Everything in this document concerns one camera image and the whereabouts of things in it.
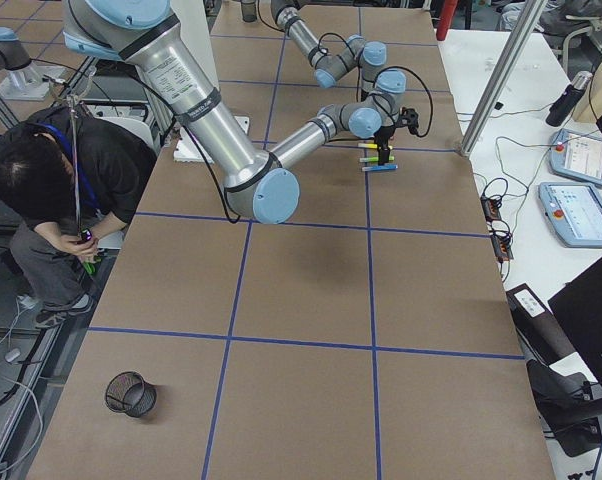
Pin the far teach pendant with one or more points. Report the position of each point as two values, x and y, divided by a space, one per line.
577 156

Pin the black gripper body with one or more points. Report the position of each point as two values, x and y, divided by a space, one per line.
382 136

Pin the black water bottle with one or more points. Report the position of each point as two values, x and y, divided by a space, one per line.
561 109

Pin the aluminium frame post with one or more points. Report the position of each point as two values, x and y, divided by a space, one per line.
507 60

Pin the black mesh pen cup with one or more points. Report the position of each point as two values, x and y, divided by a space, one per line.
248 10
129 393

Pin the teach pendant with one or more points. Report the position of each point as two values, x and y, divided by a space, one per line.
577 156
574 210

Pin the red cylinder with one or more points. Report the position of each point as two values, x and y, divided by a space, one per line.
445 19

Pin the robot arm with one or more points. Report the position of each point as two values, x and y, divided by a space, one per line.
258 183
358 53

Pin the near teach pendant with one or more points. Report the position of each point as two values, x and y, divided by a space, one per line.
574 210

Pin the green highlighter pen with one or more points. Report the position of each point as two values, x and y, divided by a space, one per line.
375 159

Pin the far black mesh pen cup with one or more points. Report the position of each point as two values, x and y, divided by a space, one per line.
248 10

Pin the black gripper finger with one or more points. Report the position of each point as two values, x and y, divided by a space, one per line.
380 154
386 153

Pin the blue highlighter pen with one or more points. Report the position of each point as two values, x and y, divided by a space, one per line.
379 168

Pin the black monitor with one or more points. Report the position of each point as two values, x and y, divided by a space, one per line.
578 310

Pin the seated person in black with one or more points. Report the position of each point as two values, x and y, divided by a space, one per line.
73 179

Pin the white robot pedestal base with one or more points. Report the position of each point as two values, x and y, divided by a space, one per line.
191 148

